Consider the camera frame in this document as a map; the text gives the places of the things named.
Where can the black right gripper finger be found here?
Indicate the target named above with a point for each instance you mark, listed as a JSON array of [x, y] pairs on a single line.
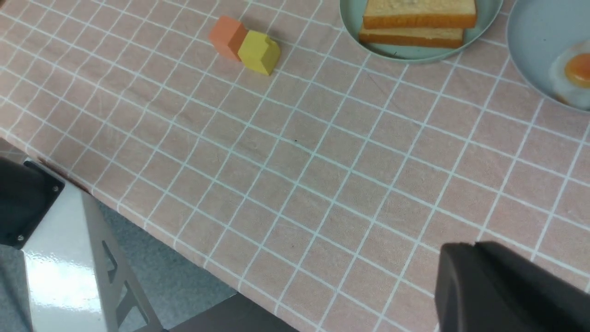
[[486, 287]]

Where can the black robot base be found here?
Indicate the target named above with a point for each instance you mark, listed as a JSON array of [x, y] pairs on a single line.
[[27, 192]]

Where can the pink checkered tablecloth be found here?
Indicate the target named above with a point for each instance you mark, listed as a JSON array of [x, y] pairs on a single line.
[[324, 191]]

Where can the front fried egg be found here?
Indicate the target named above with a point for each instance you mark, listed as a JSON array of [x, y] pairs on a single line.
[[569, 76]]

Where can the grey-blue egg plate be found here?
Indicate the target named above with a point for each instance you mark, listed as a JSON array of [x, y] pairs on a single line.
[[538, 31]]

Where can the green centre plate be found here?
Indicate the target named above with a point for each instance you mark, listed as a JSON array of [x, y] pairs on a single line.
[[417, 31]]

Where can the yellow block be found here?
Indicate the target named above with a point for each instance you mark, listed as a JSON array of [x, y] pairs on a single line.
[[259, 52]]

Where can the orange block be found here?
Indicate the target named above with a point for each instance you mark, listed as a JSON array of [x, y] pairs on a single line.
[[227, 36]]

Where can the white metal stand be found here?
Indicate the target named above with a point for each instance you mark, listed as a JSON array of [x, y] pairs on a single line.
[[78, 278]]

